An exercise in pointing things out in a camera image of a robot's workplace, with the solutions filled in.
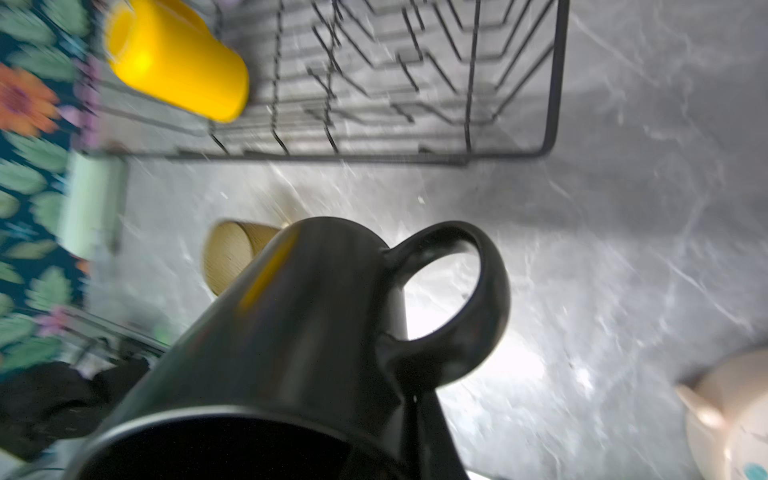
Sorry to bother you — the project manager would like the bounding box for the black wire dish rack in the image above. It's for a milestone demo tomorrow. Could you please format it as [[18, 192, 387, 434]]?
[[88, 1, 570, 165]]

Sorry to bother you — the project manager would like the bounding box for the black mug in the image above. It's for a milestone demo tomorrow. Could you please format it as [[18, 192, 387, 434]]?
[[65, 217, 511, 479]]

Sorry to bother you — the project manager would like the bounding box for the olive textured glass tumbler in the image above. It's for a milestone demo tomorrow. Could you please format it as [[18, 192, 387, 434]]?
[[202, 220, 280, 296]]

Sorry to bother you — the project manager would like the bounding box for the pale green sponge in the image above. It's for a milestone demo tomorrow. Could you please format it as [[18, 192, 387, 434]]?
[[56, 152, 127, 260]]

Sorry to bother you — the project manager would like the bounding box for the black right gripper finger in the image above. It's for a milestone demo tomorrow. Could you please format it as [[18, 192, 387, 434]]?
[[398, 391, 468, 480]]

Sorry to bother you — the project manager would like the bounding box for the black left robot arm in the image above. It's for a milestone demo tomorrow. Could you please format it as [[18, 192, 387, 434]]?
[[1, 358, 150, 462]]

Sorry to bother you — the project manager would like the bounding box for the round pink wall clock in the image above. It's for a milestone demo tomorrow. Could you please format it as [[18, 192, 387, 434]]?
[[675, 348, 767, 479]]

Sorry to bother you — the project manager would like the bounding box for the yellow mug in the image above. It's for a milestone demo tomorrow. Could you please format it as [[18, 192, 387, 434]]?
[[104, 1, 250, 123]]

